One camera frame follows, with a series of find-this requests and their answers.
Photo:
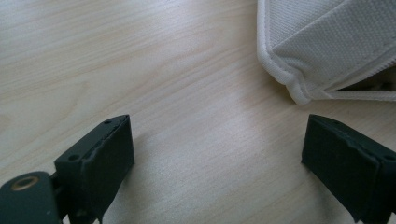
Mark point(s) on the white fabric zipper bag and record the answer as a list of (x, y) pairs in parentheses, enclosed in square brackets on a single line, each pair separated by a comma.
[(323, 43)]

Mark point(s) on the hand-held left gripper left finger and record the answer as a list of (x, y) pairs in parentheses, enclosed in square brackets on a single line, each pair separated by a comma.
[(99, 165)]

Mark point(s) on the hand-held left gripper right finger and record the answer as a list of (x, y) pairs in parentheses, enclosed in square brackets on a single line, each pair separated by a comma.
[(345, 161)]

